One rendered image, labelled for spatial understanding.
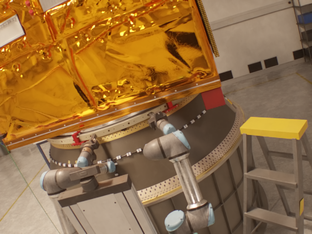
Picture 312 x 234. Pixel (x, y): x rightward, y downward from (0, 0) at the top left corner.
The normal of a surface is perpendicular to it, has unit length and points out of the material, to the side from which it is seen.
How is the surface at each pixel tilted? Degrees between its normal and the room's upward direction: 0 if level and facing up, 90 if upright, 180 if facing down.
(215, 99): 90
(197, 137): 62
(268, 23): 90
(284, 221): 0
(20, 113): 88
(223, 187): 90
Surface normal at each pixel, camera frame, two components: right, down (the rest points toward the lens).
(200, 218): -0.15, -0.15
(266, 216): -0.35, -0.88
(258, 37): -0.12, 0.38
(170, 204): 0.18, 0.27
